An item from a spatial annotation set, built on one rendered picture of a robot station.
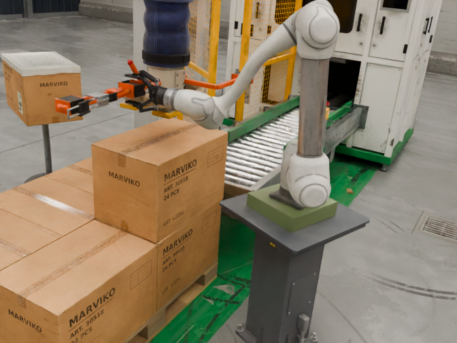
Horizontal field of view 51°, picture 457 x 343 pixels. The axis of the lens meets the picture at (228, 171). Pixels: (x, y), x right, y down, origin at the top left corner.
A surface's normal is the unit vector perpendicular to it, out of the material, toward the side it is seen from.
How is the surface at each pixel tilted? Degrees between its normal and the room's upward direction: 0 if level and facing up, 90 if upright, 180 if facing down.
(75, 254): 0
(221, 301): 0
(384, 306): 0
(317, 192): 96
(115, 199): 90
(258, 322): 90
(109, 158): 90
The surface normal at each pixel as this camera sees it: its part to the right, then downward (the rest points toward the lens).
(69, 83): 0.58, 0.36
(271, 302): -0.78, 0.20
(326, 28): 0.04, 0.29
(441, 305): 0.07, -0.91
